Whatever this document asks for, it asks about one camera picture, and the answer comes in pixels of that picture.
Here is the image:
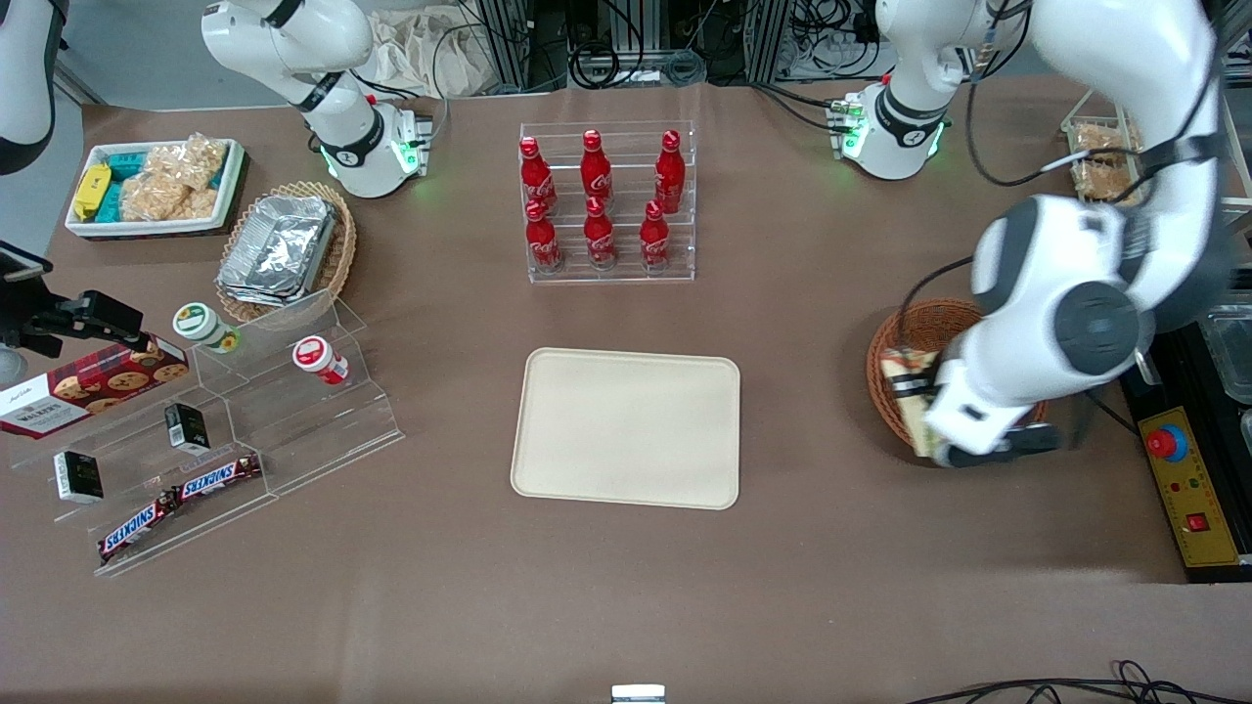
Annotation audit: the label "round brown wicker basket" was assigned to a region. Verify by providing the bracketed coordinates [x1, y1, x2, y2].
[867, 298, 1050, 462]

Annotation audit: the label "white rectangular snack tray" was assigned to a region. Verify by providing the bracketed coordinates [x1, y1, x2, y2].
[65, 138, 246, 239]

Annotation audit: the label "cream rectangular tray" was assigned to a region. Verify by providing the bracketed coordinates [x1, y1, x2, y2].
[510, 347, 741, 511]

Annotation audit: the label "oval light wicker basket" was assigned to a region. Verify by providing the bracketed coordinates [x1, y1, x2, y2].
[215, 181, 358, 326]

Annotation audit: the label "red cookie box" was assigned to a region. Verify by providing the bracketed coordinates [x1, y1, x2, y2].
[0, 333, 190, 440]

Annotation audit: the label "small black box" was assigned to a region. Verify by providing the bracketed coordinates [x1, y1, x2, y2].
[164, 402, 210, 455]
[53, 450, 105, 505]

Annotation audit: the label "black yellow control box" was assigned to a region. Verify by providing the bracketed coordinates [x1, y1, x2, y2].
[1120, 313, 1252, 585]

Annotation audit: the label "green lid white cup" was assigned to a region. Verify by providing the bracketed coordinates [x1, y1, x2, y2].
[173, 303, 242, 354]

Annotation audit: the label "yellow snack packet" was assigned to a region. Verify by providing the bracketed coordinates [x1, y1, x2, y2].
[73, 163, 112, 221]

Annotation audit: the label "Snickers chocolate bar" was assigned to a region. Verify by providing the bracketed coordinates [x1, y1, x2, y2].
[98, 492, 182, 565]
[174, 453, 264, 503]

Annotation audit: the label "clear plastic box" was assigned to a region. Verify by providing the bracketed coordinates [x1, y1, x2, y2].
[1198, 303, 1252, 405]

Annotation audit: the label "clear bag rice crackers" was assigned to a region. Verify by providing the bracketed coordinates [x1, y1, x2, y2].
[147, 133, 228, 193]
[119, 172, 218, 223]

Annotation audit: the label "clear bag fried snacks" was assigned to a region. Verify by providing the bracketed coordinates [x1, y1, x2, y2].
[1071, 122, 1147, 204]

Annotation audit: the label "stacked aluminium foil containers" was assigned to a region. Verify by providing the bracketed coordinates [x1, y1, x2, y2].
[217, 195, 338, 307]

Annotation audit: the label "red lid white cup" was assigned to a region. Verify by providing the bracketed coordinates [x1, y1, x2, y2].
[292, 335, 349, 385]

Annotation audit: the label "clear acrylic step shelf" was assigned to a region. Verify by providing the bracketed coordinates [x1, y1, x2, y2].
[10, 288, 405, 578]

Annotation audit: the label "red cola bottle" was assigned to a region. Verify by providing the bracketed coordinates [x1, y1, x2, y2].
[581, 129, 614, 208]
[584, 197, 618, 270]
[640, 200, 672, 270]
[654, 129, 686, 214]
[519, 136, 559, 216]
[525, 200, 562, 273]

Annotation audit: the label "clear acrylic bottle rack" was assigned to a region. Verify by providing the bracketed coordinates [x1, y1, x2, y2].
[518, 120, 696, 286]

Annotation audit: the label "beige cloth bag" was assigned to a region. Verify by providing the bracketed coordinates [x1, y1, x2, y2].
[367, 8, 500, 99]

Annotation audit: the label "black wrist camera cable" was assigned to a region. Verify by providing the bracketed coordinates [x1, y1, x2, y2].
[895, 256, 979, 345]

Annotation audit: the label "black floor cable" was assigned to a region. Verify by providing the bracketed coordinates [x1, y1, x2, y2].
[905, 660, 1252, 704]

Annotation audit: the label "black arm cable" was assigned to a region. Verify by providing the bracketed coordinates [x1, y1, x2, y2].
[963, 0, 1224, 189]

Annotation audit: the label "white wire basket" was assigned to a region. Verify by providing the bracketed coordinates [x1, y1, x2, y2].
[1061, 88, 1252, 208]

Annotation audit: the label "black base cables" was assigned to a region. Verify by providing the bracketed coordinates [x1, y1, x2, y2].
[753, 82, 848, 134]

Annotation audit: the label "black coiled cable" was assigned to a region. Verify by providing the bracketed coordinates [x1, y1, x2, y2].
[570, 39, 623, 90]

